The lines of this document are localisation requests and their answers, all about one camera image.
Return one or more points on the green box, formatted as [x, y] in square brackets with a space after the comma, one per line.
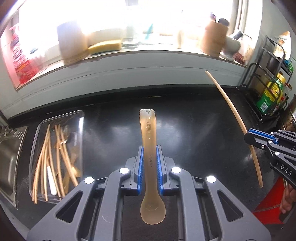
[271, 95]

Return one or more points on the person right hand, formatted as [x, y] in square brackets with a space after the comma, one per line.
[288, 199]

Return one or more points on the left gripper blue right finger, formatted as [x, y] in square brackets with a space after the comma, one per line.
[164, 164]

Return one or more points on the stainless steel sink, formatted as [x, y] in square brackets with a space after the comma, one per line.
[11, 148]

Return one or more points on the teal toothbrush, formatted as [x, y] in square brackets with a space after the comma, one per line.
[148, 33]

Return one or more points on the white ceramic mortar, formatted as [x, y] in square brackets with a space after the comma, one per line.
[231, 46]

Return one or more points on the clear plastic tray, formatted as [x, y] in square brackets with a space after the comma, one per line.
[71, 125]

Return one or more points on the bamboo chopstick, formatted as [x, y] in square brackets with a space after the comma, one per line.
[45, 142]

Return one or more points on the bamboo chopstick four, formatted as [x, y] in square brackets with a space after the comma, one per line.
[52, 168]

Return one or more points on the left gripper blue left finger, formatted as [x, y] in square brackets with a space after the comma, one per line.
[139, 170]

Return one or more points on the brown wooden spoon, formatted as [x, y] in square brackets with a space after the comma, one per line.
[74, 151]

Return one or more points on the bamboo chopstick two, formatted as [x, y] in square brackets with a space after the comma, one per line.
[58, 162]

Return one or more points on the red detergent bottle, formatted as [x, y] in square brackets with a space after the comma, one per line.
[26, 65]

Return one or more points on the translucent amber plastic spoon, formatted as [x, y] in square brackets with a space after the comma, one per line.
[152, 209]

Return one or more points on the right bamboo utensil holder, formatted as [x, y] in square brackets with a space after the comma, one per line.
[213, 39]

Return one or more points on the left bamboo utensil holder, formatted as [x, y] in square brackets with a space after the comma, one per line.
[73, 43]

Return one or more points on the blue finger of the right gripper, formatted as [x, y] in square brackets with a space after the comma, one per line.
[261, 140]

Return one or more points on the bamboo utensil holder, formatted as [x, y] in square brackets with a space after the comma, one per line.
[213, 39]
[73, 43]

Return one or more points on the black wire rack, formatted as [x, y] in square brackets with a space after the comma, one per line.
[266, 83]

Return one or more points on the bamboo chopstick five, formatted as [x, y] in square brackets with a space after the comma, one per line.
[36, 178]

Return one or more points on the clear glass pitcher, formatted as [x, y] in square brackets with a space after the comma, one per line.
[131, 37]

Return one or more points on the yellow sponge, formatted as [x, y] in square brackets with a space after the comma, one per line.
[105, 46]

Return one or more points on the white handled orange spoon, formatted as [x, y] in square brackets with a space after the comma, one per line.
[52, 185]

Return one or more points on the bamboo chopstick one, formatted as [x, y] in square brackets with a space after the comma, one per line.
[66, 158]

